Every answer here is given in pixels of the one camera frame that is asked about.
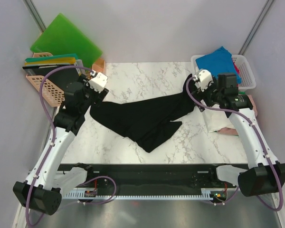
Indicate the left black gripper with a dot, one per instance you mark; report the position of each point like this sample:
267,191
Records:
99,97

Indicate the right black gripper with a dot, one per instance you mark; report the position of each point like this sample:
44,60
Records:
200,95

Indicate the black t shirt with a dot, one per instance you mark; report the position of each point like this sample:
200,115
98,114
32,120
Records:
149,123

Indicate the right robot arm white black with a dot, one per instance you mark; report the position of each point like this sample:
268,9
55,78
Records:
265,173

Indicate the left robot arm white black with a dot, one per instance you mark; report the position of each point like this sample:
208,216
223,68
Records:
42,190

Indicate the white crumpled t shirt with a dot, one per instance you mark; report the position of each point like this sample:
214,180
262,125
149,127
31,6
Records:
216,121

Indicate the orange compartment organizer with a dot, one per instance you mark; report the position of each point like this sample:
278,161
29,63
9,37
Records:
99,66

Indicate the black folder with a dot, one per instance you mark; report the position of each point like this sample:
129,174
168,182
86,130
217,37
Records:
61,78

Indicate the orange file basket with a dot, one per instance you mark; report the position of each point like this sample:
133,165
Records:
51,93

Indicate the pink t shirt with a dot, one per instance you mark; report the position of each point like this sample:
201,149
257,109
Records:
228,130

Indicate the blue folded t shirt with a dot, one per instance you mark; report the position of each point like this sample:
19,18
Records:
218,62

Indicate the red garment in basket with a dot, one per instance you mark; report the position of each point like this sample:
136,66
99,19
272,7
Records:
237,71

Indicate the yellow folder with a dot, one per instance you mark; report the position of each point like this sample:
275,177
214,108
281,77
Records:
38,61

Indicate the white laundry basket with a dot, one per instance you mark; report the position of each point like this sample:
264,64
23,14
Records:
245,72

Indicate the teal folder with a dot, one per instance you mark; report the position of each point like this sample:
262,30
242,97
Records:
47,56

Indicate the green plastic board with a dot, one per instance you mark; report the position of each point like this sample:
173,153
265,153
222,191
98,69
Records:
63,37

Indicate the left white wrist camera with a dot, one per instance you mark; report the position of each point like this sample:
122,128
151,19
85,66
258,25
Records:
98,81

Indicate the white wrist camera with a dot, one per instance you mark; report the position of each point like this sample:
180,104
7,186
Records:
98,81
203,79

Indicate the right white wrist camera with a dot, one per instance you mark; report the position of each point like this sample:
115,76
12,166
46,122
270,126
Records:
203,79

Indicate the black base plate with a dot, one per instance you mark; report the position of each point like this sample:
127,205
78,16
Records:
154,179

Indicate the white slotted cable duct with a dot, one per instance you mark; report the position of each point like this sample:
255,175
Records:
83,194

